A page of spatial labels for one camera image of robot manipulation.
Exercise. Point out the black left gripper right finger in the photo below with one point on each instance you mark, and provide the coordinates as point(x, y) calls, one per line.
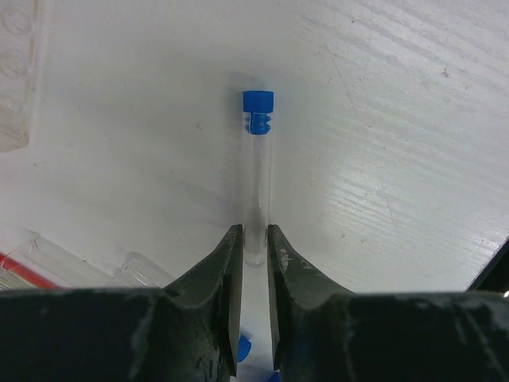
point(322, 331)

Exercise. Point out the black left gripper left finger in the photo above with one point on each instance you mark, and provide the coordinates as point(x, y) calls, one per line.
point(186, 331)

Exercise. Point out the blue capped test tube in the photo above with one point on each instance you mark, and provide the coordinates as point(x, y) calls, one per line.
point(138, 271)

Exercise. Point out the red orange stirring rod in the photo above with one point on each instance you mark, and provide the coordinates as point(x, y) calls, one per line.
point(14, 275)

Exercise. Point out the clear plastic tube rack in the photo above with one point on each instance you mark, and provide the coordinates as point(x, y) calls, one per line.
point(22, 37)

